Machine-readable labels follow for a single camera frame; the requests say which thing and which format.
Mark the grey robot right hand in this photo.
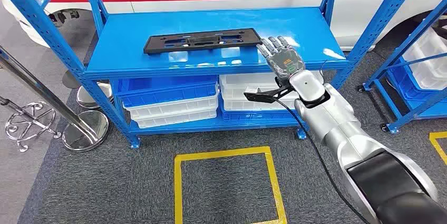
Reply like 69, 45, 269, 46
256, 35, 306, 86

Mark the black plastic plate holder part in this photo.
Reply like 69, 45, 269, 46
143, 27, 263, 55

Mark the blue steel shelf rack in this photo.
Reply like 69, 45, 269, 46
0, 0, 427, 149

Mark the blue wheeled shelf rack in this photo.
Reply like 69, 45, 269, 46
357, 0, 447, 134

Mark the white plastic tray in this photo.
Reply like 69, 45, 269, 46
219, 71, 324, 91
401, 28, 447, 91
220, 84, 301, 102
124, 92, 220, 120
222, 97, 299, 112
134, 109, 218, 129

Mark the yellow floor tape square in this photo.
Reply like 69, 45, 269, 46
429, 131, 447, 166

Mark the stanchion with dark base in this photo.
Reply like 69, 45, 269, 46
62, 70, 83, 90

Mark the chrome stool with black seat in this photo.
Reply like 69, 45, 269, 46
0, 95, 63, 153

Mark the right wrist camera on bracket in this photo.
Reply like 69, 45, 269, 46
243, 85, 298, 104

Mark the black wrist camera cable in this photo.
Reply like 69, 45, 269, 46
272, 97, 372, 224

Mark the chrome stanchion post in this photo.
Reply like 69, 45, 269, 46
76, 82, 113, 110
0, 46, 110, 152

